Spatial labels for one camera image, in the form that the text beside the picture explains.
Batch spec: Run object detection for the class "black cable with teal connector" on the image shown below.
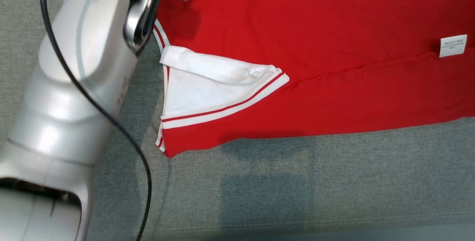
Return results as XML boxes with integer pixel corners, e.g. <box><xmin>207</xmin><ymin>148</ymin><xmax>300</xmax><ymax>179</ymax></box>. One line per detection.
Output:
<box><xmin>39</xmin><ymin>0</ymin><xmax>153</xmax><ymax>241</ymax></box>

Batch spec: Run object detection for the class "red jersey with white sleeves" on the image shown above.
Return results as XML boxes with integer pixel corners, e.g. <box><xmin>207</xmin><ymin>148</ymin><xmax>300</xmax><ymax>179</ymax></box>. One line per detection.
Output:
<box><xmin>153</xmin><ymin>0</ymin><xmax>475</xmax><ymax>159</ymax></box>

